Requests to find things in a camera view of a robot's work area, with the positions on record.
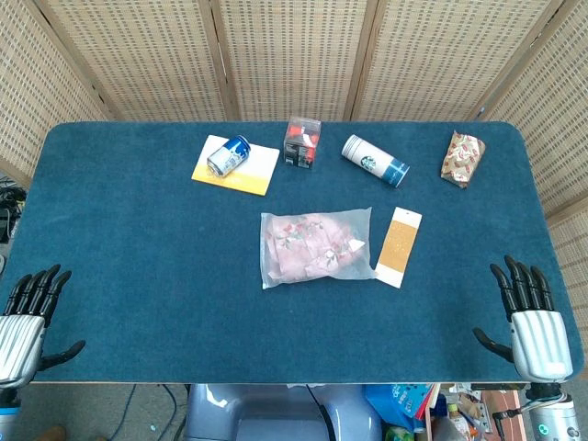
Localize brown red snack package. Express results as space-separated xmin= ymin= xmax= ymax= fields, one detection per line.
xmin=440 ymin=130 xmax=487 ymax=189

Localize blue floor cable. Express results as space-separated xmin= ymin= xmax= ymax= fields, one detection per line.
xmin=108 ymin=384 xmax=179 ymax=441

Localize pink floral clothes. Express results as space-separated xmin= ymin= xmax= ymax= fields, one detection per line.
xmin=268 ymin=213 xmax=368 ymax=282

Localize clear box red black contents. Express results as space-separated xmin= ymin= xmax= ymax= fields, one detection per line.
xmin=282 ymin=116 xmax=322 ymax=170

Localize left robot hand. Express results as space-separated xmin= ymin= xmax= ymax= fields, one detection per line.
xmin=0 ymin=264 xmax=87 ymax=390

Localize wicker folding screen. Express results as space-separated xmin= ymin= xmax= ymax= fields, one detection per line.
xmin=0 ymin=0 xmax=588 ymax=304

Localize grey blue robot torso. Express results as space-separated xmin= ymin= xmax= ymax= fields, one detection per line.
xmin=183 ymin=383 xmax=383 ymax=441

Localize white blue Starbucks cup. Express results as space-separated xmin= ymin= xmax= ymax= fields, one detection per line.
xmin=340 ymin=133 xmax=411 ymax=188

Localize black floor cable bundle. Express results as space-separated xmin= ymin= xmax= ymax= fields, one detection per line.
xmin=0 ymin=174 xmax=28 ymax=244

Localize orange white card strip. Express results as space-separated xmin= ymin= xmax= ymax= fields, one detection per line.
xmin=372 ymin=206 xmax=423 ymax=289

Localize yellow white notebook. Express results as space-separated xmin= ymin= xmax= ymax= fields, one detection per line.
xmin=190 ymin=134 xmax=281 ymax=198

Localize blue table mat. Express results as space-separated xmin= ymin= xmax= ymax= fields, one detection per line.
xmin=0 ymin=120 xmax=585 ymax=385

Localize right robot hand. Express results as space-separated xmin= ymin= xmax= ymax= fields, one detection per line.
xmin=472 ymin=254 xmax=574 ymax=385

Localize box of assorted clutter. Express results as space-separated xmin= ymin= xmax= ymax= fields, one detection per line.
xmin=424 ymin=383 xmax=528 ymax=441

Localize transparent plastic bag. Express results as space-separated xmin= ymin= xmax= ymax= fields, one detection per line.
xmin=260 ymin=207 xmax=379 ymax=290

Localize blue silver drink can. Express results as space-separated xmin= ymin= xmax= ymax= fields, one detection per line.
xmin=206 ymin=134 xmax=252 ymax=178

